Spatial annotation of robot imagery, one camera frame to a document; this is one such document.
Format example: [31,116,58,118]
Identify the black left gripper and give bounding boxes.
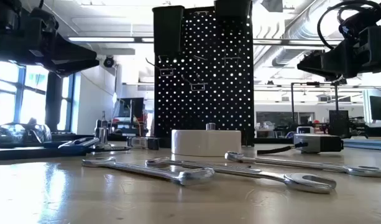
[0,8,100,77]

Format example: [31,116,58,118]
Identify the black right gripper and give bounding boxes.
[297,25,381,83]

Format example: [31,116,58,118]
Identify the grey and black measuring device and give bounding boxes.
[256,133,345,156]

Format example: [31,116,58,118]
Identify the large silver socket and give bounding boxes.
[94,119,109,146]

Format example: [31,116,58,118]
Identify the blue handled pliers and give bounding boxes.
[57,136,101,149]

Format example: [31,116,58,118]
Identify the silver combination wrench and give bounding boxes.
[81,156,216,187]
[224,151,381,179]
[145,156,337,195]

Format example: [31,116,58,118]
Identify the black perforated peg board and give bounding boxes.
[152,5,255,149]

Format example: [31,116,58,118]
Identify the white tape roll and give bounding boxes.
[171,129,242,157]

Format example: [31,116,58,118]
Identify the long ceiling light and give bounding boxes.
[67,36,155,44]

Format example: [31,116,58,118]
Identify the black pole stand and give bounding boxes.
[290,77,348,138]

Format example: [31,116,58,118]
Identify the black building column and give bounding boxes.
[45,70,64,132]

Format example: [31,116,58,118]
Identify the black perforated box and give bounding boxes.
[328,109,350,137]

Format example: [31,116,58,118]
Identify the black computer monitor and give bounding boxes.
[369,95,381,122]

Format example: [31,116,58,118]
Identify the clear safety glasses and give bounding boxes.
[0,118,53,144]

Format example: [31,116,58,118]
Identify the blue flat mat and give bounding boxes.
[343,138,381,152]

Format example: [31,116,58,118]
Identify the tall black plastic bin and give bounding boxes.
[152,5,186,57]

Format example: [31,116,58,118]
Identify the short black plastic bin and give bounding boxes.
[214,0,252,20]

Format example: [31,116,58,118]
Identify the small clear and black box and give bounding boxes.
[126,136,160,151]

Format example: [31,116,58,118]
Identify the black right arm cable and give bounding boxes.
[316,0,381,50]

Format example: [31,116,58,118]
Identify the silver ventilation duct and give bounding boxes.
[254,18,343,68]

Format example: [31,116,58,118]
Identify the black aluminium rig frame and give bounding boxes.
[50,133,321,147]

